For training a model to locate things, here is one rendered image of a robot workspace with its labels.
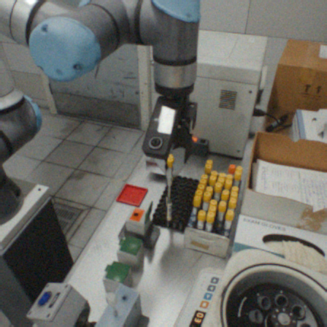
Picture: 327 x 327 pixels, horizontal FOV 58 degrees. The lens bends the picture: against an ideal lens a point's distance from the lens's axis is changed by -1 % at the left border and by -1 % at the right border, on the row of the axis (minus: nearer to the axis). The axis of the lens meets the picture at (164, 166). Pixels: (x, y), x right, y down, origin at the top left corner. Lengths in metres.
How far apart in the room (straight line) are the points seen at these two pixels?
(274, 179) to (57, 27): 0.65
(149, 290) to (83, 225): 1.32
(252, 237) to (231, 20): 1.70
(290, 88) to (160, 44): 0.84
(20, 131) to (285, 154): 0.70
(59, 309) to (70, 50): 0.43
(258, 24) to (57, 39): 1.86
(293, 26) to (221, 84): 1.34
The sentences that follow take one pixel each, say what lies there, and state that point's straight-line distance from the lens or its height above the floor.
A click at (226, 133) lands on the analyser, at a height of 0.96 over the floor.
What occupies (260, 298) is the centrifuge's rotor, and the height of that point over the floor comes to 0.99.
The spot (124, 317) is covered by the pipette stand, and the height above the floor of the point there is 0.98.
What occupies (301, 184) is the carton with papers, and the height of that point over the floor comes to 0.94.
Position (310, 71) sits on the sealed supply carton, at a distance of 1.24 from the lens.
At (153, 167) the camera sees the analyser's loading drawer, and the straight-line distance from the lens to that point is 0.87.
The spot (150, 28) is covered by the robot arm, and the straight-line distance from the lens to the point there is 0.49.
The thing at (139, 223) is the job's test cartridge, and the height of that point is 0.95.
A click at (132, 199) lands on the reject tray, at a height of 0.88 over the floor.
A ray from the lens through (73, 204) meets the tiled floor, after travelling 2.09.
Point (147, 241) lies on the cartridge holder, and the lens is 0.73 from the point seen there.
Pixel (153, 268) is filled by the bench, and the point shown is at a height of 0.87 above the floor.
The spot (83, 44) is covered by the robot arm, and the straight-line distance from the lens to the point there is 0.40.
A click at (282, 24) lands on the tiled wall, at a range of 2.17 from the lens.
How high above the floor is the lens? 1.48
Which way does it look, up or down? 41 degrees down
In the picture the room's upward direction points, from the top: straight up
